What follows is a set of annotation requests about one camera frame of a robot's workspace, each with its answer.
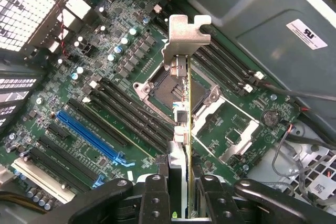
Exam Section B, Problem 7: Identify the large metal disk bay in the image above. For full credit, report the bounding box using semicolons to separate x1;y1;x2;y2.
246;140;336;209

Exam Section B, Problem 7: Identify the metal socket cover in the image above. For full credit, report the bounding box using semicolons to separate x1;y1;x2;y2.
193;95;260;164

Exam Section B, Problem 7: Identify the black expansion slot blue clip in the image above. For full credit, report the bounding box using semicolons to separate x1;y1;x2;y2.
38;136;106;188

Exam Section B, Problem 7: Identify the long black expansion slot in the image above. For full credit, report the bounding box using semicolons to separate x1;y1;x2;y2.
67;99;128;148
28;147;91;192

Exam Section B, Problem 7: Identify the coin cell battery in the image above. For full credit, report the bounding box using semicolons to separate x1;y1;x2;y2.
261;110;279;126

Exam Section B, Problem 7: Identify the CPU socket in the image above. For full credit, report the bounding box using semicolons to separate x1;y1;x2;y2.
132;62;220;120

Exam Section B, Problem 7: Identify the white expansion slot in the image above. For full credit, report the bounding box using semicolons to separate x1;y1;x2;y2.
10;157;76;204

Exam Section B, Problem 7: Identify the short black expansion slot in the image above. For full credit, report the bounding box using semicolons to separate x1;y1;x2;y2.
46;123;69;140

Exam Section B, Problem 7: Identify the green motherboard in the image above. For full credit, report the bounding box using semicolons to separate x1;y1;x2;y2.
0;0;302;210

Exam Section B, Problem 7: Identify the open grey PC case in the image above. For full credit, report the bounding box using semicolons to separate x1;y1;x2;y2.
0;0;336;224

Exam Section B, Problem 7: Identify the grey wire bundle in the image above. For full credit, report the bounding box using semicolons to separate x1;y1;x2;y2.
271;124;336;209

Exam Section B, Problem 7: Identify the yellow wire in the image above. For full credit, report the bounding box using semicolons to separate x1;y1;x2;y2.
0;191;48;213

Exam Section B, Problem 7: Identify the red black thin wire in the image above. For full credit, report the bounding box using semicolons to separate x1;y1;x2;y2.
55;0;71;57

